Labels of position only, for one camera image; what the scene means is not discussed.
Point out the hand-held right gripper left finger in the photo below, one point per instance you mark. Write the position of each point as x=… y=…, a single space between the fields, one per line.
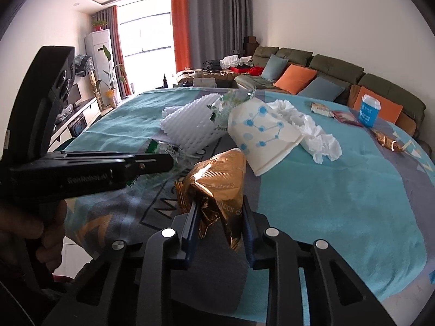
x=190 y=232

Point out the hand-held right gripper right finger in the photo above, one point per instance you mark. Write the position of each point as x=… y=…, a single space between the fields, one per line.
x=248 y=232

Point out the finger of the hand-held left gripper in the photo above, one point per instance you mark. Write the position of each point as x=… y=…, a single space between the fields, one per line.
x=149 y=166

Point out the clear plastic bag green print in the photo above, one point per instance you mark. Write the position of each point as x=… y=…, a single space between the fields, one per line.
x=163 y=149

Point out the white bubble foam sheet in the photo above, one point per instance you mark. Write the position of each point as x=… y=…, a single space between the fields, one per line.
x=190 y=122

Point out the gold foil wrapper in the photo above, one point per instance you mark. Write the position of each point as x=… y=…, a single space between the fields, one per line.
x=217 y=176

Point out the white paper bucket blue dots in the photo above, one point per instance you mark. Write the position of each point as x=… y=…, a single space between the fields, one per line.
x=268 y=135

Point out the white tissue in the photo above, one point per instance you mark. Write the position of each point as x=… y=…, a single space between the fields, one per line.
x=319 y=142

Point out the person's left hand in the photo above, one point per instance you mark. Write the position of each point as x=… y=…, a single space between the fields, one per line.
x=51 y=237

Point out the black monitor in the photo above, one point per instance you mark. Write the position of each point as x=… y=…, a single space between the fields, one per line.
x=74 y=95

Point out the white tv stand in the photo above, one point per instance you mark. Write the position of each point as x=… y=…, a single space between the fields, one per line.
x=85 y=112

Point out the tall leafy houseplant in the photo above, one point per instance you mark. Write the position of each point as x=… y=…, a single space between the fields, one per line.
x=112 y=78

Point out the white standing air conditioner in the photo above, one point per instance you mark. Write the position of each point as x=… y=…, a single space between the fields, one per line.
x=97 y=47

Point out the grey and orange striped curtain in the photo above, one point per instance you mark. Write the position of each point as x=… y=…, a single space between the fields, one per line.
x=117 y=47

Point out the small potted plant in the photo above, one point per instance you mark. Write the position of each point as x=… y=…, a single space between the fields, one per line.
x=98 y=23

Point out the window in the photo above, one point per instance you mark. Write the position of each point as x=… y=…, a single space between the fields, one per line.
x=149 y=37

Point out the white clothes pile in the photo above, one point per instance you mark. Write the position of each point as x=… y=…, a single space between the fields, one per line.
x=234 y=61

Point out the red cloth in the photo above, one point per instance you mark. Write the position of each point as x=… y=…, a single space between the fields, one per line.
x=255 y=71

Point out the cream snack packet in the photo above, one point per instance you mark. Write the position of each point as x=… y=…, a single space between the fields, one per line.
x=321 y=109

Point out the red snack packet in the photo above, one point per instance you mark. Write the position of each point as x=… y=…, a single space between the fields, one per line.
x=346 y=118

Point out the brown cardboard boxes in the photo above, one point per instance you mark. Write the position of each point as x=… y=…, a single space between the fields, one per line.
x=250 y=44

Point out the small teal cushion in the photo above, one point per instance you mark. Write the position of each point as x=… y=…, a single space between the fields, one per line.
x=273 y=68

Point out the large teal cushion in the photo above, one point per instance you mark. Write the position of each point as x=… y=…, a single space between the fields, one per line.
x=323 y=90

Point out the orange cushion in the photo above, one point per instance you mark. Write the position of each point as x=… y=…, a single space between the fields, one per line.
x=389 y=108
x=295 y=78

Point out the small gold snack wrapper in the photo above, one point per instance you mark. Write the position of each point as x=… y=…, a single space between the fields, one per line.
x=387 y=140

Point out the blue and white cup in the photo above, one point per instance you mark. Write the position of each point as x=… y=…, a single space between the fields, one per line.
x=367 y=112

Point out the olive green sofa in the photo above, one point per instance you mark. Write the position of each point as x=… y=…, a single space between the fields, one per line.
x=326 y=62

